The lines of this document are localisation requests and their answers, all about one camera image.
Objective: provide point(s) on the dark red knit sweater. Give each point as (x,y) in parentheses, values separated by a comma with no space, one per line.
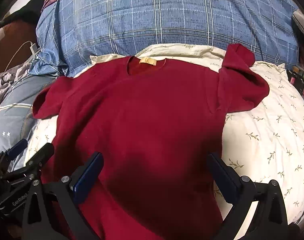
(155,126)

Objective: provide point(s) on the brown wooden headboard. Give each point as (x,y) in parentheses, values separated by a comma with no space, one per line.
(16,39)

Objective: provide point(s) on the grey crumpled cloth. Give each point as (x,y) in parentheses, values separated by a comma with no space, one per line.
(9,77)

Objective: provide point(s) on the clutter beside bed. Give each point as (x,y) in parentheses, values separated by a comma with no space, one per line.
(296,78)

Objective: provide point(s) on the blue plaid pillow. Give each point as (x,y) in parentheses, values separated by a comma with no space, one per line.
(69,32)

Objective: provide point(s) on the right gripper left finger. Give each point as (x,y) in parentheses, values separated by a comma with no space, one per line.
(69,192)

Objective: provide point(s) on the striped beige pillow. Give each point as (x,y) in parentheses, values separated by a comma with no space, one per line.
(298,18)

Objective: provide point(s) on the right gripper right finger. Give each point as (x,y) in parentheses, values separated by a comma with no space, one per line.
(270,218)

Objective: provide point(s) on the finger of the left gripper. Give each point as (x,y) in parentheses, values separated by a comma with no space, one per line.
(40,153)
(11,154)

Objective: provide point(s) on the cream leaf-print quilt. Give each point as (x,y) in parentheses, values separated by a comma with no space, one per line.
(266,142)

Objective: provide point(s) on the black garment on headboard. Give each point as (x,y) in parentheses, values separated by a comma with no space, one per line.
(30,13)

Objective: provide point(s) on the white charger with cable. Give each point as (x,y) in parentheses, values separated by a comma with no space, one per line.
(33,48)

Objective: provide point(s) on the grey plaid bed sheet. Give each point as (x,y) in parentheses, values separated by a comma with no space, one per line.
(16,118)

